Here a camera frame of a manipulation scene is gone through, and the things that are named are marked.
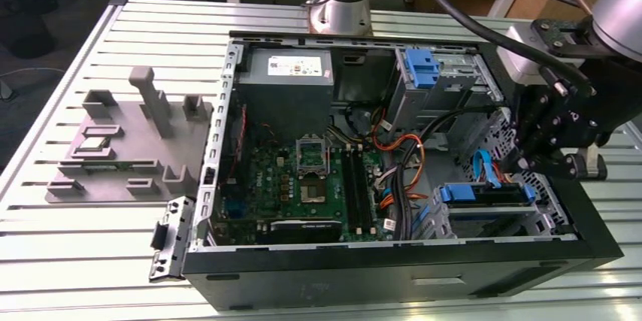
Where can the hard disk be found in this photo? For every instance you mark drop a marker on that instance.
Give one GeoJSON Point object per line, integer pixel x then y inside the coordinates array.
{"type": "Point", "coordinates": [457, 195]}

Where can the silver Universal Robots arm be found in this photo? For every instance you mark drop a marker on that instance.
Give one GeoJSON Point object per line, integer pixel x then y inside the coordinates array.
{"type": "Point", "coordinates": [345, 16]}

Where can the metal disk bay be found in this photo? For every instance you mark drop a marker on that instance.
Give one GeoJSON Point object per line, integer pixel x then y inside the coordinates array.
{"type": "Point", "coordinates": [488, 208]}

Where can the blue plastic drive latch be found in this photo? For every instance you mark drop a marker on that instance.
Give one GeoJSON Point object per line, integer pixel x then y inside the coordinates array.
{"type": "Point", "coordinates": [420, 69]}

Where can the grey metal drive cage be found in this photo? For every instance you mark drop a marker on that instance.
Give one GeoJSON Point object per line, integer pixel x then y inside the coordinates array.
{"type": "Point", "coordinates": [408, 106]}

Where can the black RAM slot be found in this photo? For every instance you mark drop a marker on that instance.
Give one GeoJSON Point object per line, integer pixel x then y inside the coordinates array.
{"type": "Point", "coordinates": [365, 189]}
{"type": "Point", "coordinates": [352, 189]}

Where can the CPU socket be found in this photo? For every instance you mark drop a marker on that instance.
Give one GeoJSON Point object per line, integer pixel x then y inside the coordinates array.
{"type": "Point", "coordinates": [311, 191]}

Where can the grey power supply unit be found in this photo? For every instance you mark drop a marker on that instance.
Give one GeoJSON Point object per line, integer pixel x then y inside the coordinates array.
{"type": "Point", "coordinates": [285, 103]}

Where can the black graphics card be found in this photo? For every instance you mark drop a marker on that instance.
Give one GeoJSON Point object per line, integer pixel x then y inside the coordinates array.
{"type": "Point", "coordinates": [305, 231]}

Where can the black open PC case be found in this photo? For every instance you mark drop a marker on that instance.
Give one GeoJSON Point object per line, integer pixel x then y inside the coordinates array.
{"type": "Point", "coordinates": [351, 279]}

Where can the green motherboard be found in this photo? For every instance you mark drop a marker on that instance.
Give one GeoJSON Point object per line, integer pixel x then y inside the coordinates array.
{"type": "Point", "coordinates": [265, 170]}

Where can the grey parts rack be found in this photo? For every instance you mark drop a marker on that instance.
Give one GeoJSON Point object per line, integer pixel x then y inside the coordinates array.
{"type": "Point", "coordinates": [134, 159]}

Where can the silver CPU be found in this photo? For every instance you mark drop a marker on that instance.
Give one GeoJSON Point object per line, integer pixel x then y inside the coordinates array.
{"type": "Point", "coordinates": [92, 143]}

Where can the black office chair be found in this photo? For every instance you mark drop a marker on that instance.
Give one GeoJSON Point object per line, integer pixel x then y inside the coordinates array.
{"type": "Point", "coordinates": [26, 20]}

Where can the black wrist mount bracket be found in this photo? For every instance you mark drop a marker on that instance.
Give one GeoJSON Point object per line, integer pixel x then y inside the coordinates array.
{"type": "Point", "coordinates": [548, 29]}

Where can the grey expansion slot bracket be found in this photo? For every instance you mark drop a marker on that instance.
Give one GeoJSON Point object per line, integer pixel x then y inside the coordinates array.
{"type": "Point", "coordinates": [174, 261]}

